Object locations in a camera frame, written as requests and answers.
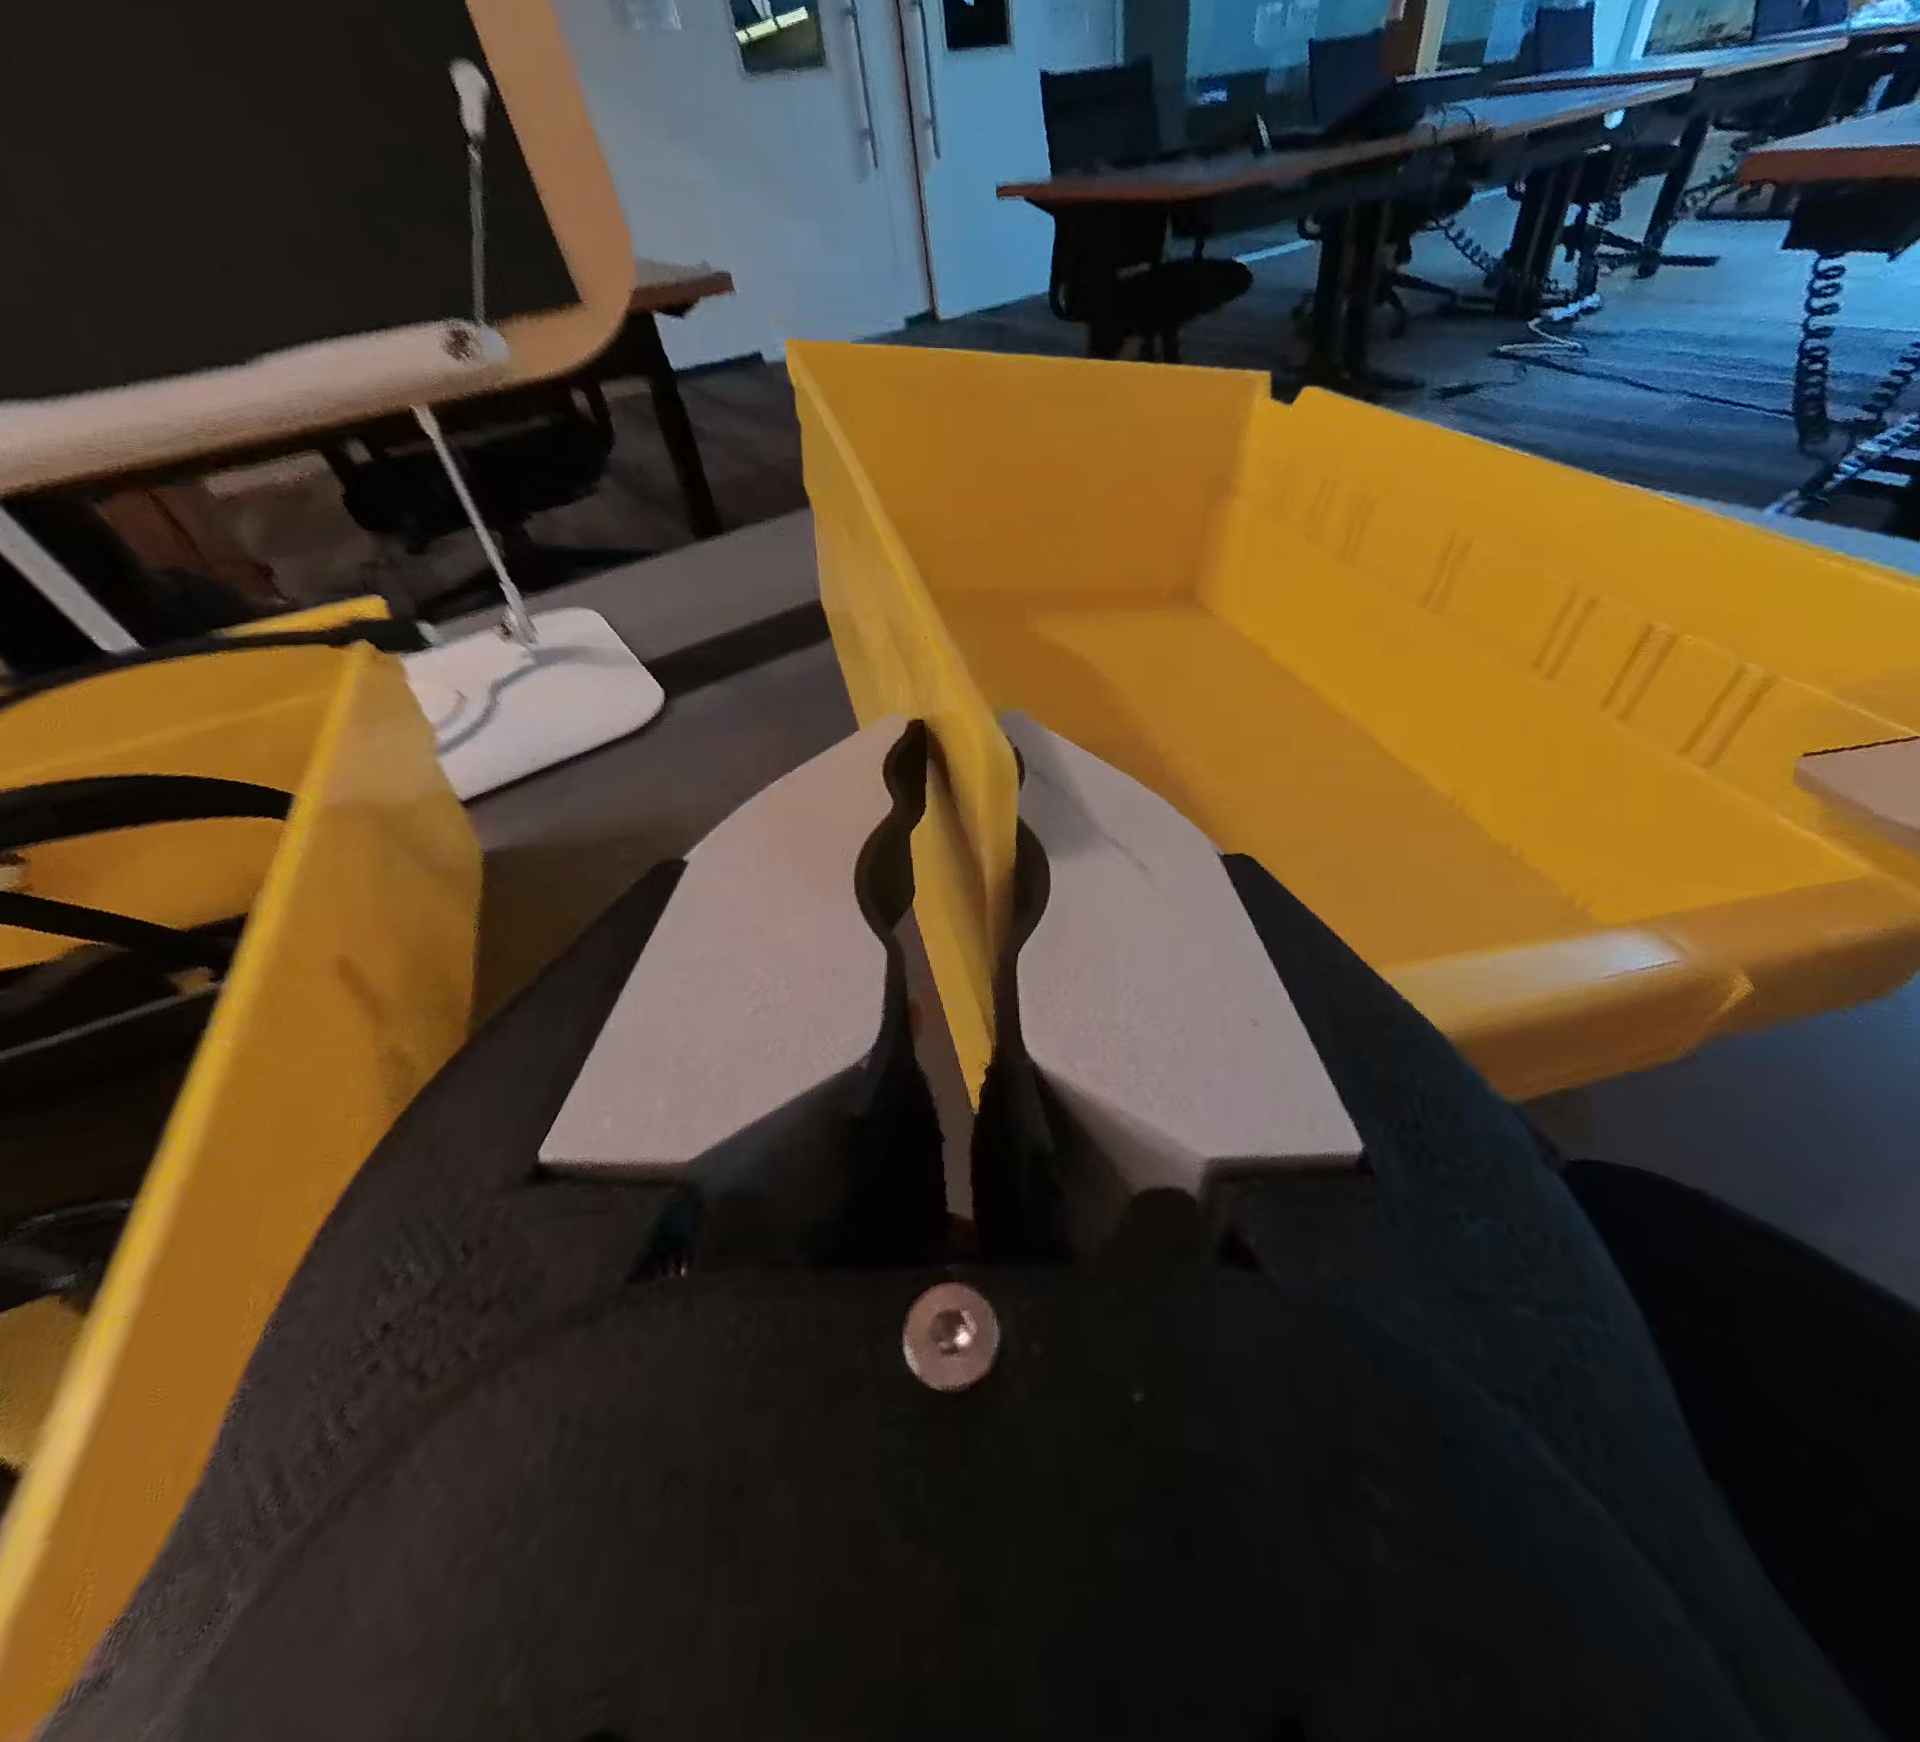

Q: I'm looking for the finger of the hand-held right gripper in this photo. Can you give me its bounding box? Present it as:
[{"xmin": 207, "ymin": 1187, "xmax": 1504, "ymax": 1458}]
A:
[{"xmin": 1792, "ymin": 735, "xmax": 1920, "ymax": 858}]

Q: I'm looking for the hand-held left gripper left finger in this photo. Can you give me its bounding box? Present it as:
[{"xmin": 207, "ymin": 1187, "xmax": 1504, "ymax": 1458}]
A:
[{"xmin": 537, "ymin": 718, "xmax": 955, "ymax": 1256}]

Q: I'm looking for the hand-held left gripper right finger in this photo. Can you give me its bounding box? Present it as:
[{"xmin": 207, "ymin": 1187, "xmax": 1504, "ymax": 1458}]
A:
[{"xmin": 971, "ymin": 711, "xmax": 1367, "ymax": 1256}]

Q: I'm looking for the yellow plastic bin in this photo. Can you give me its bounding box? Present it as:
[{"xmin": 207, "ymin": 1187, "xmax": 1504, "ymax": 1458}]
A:
[
  {"xmin": 0, "ymin": 594, "xmax": 486, "ymax": 1730},
  {"xmin": 785, "ymin": 339, "xmax": 1920, "ymax": 1114}
]

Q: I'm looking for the black mesh cushion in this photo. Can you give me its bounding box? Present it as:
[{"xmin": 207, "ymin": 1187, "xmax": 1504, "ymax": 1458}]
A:
[{"xmin": 1561, "ymin": 1158, "xmax": 1920, "ymax": 1736}]

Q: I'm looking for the long wooden office desk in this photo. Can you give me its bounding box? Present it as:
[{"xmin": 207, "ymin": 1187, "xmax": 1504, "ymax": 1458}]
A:
[
  {"xmin": 997, "ymin": 31, "xmax": 1854, "ymax": 393},
  {"xmin": 1739, "ymin": 98, "xmax": 1920, "ymax": 453}
]

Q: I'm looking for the white wire stand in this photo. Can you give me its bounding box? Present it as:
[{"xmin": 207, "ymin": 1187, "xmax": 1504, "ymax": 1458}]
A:
[{"xmin": 0, "ymin": 59, "xmax": 667, "ymax": 802}]

